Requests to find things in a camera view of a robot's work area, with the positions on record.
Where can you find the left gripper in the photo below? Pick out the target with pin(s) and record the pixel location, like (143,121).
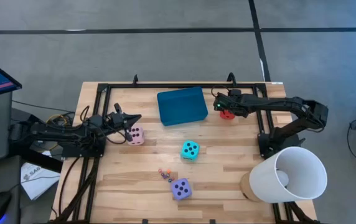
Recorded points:
(115,122)

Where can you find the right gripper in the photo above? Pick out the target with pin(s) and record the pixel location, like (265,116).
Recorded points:
(235,102)

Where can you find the red foam die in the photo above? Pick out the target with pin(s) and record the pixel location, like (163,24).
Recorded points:
(227,116)

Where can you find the pink foam die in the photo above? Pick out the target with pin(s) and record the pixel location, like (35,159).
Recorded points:
(137,137)

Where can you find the teal foam die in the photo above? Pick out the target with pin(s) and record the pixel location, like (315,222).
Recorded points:
(190,151)

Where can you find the purple foam die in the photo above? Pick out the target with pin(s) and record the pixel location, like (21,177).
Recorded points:
(181,189)

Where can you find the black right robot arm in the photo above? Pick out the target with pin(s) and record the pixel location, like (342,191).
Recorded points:
(277,102)

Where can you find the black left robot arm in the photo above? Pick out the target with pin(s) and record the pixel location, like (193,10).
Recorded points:
(56,134)

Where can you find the blue plastic tray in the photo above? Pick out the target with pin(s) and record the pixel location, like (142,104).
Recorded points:
(181,105)

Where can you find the small purple die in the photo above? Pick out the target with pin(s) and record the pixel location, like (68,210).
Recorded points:
(164,175)

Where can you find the small dark die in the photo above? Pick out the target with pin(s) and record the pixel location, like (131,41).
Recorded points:
(171,179)

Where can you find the white shade wooden lamp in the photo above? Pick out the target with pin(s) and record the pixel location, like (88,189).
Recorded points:
(265,183)

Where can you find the white printed paper sheet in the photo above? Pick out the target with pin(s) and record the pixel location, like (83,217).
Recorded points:
(38,180)

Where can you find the dark grey desk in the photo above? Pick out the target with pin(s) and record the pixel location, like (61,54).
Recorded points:
(10,174)

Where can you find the black aluminium table frame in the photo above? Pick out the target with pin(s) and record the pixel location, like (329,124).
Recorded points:
(181,85)

